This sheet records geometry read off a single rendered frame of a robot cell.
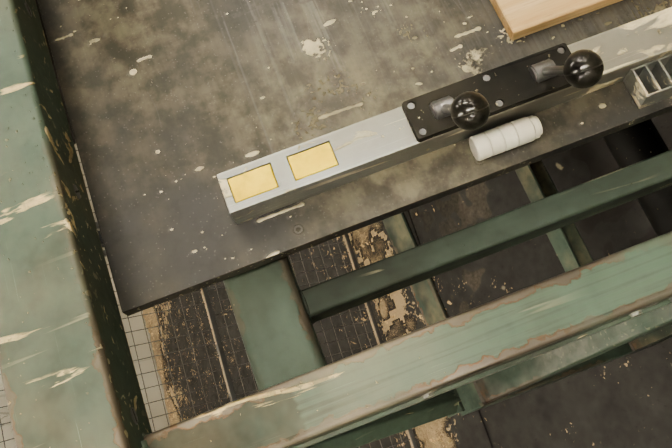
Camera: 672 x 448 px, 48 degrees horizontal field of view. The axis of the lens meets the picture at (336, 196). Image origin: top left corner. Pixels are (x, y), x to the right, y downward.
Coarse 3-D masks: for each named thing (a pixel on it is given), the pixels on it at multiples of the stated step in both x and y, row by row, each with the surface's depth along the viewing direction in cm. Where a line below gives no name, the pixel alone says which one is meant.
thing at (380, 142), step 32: (608, 32) 87; (640, 32) 87; (608, 64) 85; (640, 64) 86; (544, 96) 85; (576, 96) 88; (352, 128) 85; (384, 128) 85; (480, 128) 86; (256, 160) 84; (352, 160) 84; (384, 160) 85; (224, 192) 83; (288, 192) 83; (320, 192) 86
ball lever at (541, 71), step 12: (552, 60) 84; (576, 60) 73; (588, 60) 73; (600, 60) 73; (540, 72) 84; (552, 72) 81; (564, 72) 74; (576, 72) 73; (588, 72) 73; (600, 72) 73; (576, 84) 74; (588, 84) 74
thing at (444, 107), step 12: (468, 96) 72; (480, 96) 72; (432, 108) 83; (444, 108) 81; (456, 108) 73; (468, 108) 72; (480, 108) 72; (456, 120) 73; (468, 120) 72; (480, 120) 72
